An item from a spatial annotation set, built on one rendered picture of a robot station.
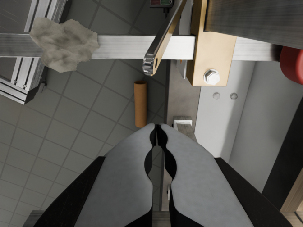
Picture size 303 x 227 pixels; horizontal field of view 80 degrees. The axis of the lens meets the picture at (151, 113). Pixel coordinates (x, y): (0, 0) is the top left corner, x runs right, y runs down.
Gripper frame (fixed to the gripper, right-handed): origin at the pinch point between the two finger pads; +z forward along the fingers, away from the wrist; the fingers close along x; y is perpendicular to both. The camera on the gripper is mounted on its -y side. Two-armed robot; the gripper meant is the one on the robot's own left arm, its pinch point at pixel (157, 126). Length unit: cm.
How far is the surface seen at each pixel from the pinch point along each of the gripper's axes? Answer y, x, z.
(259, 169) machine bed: 27.2, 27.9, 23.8
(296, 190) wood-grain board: 20.9, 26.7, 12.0
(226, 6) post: -7.9, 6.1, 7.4
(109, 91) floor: 35, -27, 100
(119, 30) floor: -1, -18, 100
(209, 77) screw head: -0.2, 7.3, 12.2
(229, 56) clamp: -2.6, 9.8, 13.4
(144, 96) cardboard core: 35, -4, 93
